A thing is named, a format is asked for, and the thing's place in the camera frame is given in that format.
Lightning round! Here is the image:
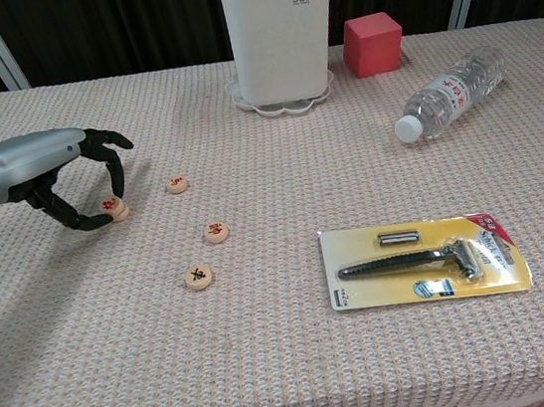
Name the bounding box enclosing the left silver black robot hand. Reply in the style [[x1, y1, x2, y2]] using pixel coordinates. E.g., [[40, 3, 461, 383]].
[[0, 118, 145, 244]]

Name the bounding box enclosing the wooden chess piece red character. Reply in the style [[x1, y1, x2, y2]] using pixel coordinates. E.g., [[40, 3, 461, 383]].
[[96, 194, 126, 217], [165, 174, 190, 196], [201, 219, 232, 247]]

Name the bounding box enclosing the wooden chess piece black character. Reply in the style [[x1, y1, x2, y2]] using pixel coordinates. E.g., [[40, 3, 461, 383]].
[[182, 262, 215, 295]]

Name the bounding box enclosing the white flower-shaped coaster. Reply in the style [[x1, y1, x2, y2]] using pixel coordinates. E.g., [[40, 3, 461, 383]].
[[223, 59, 340, 124]]

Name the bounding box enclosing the white bin with flip lid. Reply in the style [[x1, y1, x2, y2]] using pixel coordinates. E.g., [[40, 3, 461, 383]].
[[218, 0, 347, 114]]

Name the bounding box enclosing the beige woven tablecloth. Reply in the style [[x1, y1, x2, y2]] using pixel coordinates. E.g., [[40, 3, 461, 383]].
[[0, 16, 544, 407]]

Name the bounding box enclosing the yellow razor blister pack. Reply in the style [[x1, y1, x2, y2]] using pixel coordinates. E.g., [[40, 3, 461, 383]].
[[316, 202, 536, 318]]

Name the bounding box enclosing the red cube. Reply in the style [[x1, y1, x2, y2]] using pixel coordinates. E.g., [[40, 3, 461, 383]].
[[337, 9, 409, 82]]

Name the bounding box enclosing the clear plastic water bottle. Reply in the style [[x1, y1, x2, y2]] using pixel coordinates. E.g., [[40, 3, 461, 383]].
[[385, 43, 516, 147]]

